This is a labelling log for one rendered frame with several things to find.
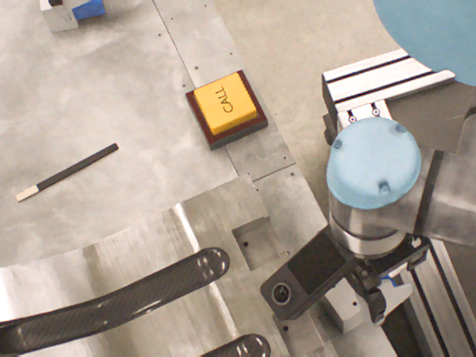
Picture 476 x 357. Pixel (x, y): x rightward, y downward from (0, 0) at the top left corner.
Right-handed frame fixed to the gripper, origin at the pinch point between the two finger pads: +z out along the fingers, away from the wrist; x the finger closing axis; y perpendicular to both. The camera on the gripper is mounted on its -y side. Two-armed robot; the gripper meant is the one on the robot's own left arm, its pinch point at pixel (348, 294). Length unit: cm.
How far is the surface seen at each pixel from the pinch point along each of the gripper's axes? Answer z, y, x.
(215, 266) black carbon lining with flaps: -4.0, -11.1, 9.7
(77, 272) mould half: -4.3, -24.2, 17.6
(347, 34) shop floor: 84, 48, 69
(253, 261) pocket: -1.7, -7.0, 8.6
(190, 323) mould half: -4.0, -16.7, 5.8
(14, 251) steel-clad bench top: 4.5, -29.4, 27.9
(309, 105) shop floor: 84, 32, 60
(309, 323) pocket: -1.7, -5.7, -0.7
